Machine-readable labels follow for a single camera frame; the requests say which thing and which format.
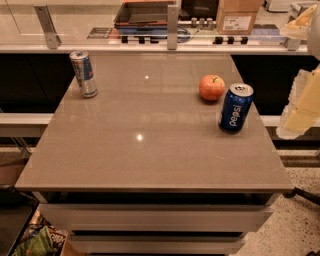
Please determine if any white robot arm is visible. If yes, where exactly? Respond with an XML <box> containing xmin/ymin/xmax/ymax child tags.
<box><xmin>276</xmin><ymin>4</ymin><xmax>320</xmax><ymax>139</ymax></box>

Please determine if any green chip bag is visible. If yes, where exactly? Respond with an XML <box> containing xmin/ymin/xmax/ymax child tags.
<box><xmin>12</xmin><ymin>226</ymin><xmax>67</xmax><ymax>256</ymax></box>

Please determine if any upper white drawer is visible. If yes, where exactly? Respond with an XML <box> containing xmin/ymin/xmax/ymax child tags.
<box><xmin>40</xmin><ymin>204</ymin><xmax>272</xmax><ymax>232</ymax></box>

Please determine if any dark tray stack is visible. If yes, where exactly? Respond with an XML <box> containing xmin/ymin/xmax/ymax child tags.
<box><xmin>114</xmin><ymin>1</ymin><xmax>175</xmax><ymax>26</ymax></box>

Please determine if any middle metal bracket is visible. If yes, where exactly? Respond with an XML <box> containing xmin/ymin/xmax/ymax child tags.
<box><xmin>167</xmin><ymin>4</ymin><xmax>179</xmax><ymax>50</ymax></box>

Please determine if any left metal bracket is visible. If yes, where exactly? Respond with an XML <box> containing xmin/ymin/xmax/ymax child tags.
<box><xmin>34</xmin><ymin>5</ymin><xmax>61</xmax><ymax>49</ymax></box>

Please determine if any right metal bracket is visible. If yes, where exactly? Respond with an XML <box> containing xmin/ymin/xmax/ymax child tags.
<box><xmin>285</xmin><ymin>38</ymin><xmax>301</xmax><ymax>51</ymax></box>

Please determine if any white drawer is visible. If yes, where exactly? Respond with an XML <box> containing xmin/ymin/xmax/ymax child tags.
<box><xmin>40</xmin><ymin>204</ymin><xmax>272</xmax><ymax>232</ymax></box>
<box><xmin>69</xmin><ymin>236</ymin><xmax>244</xmax><ymax>255</ymax></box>

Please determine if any metal bracket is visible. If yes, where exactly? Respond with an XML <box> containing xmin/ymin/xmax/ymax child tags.
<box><xmin>34</xmin><ymin>5</ymin><xmax>61</xmax><ymax>49</ymax></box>
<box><xmin>285</xmin><ymin>38</ymin><xmax>301</xmax><ymax>51</ymax></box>
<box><xmin>167</xmin><ymin>4</ymin><xmax>179</xmax><ymax>50</ymax></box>

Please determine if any brown cardboard box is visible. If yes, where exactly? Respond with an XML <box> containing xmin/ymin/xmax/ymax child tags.
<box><xmin>216</xmin><ymin>0</ymin><xmax>262</xmax><ymax>35</ymax></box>

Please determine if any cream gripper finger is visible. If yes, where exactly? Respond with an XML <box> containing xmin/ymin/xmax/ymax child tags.
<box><xmin>276</xmin><ymin>65</ymin><xmax>320</xmax><ymax>139</ymax></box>
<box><xmin>280</xmin><ymin>4</ymin><xmax>317</xmax><ymax>40</ymax></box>

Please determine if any silver blue redbull can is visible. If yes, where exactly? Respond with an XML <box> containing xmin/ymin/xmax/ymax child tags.
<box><xmin>69</xmin><ymin>51</ymin><xmax>98</xmax><ymax>98</ymax></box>

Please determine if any lower white drawer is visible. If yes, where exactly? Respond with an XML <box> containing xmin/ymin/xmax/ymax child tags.
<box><xmin>69</xmin><ymin>236</ymin><xmax>244</xmax><ymax>255</ymax></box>

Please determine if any blue pepsi can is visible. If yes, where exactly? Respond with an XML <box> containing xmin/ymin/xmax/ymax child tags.
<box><xmin>219</xmin><ymin>83</ymin><xmax>254</xmax><ymax>134</ymax></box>

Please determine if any red orange apple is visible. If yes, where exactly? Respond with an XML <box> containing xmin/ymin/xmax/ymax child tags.
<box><xmin>199</xmin><ymin>75</ymin><xmax>226</xmax><ymax>101</ymax></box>

